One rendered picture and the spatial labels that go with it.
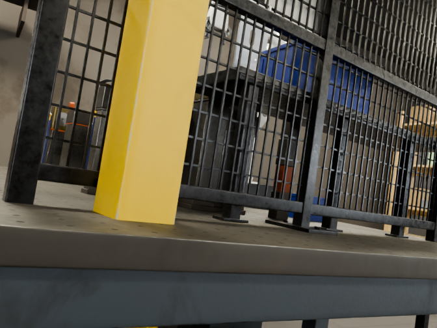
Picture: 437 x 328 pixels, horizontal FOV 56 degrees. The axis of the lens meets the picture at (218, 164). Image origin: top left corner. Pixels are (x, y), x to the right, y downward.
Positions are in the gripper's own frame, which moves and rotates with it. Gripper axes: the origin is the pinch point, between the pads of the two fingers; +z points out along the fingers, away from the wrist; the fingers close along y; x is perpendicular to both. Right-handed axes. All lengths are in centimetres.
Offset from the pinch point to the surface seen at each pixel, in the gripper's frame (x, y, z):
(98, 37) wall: -275, -31, -71
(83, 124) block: -40, 41, 48
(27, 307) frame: 111, 89, 84
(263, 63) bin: 73, 30, 32
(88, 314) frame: 112, 83, 85
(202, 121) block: 65, 42, 51
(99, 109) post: 52, 65, 52
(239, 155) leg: 89, 46, 60
